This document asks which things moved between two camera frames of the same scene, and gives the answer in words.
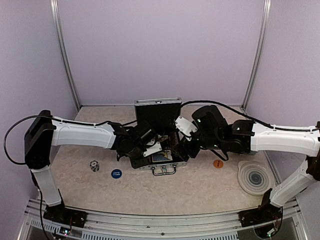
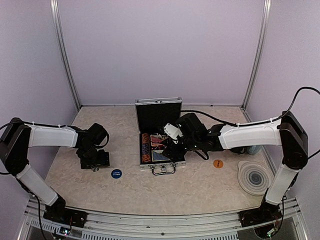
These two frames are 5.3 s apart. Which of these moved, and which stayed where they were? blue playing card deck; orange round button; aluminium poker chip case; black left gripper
Moved: black left gripper
Stayed: blue playing card deck; orange round button; aluminium poker chip case
